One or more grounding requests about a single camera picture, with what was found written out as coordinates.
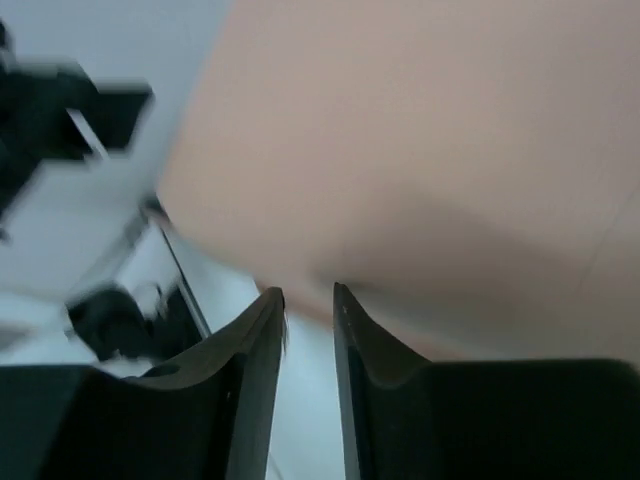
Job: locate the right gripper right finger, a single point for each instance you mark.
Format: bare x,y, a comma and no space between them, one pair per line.
406,417

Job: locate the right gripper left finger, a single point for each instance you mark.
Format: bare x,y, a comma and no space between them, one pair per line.
204,414

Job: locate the pink hard-shell suitcase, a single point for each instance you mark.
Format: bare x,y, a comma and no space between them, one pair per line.
469,168

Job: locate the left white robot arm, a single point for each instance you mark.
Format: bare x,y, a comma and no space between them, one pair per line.
37,103

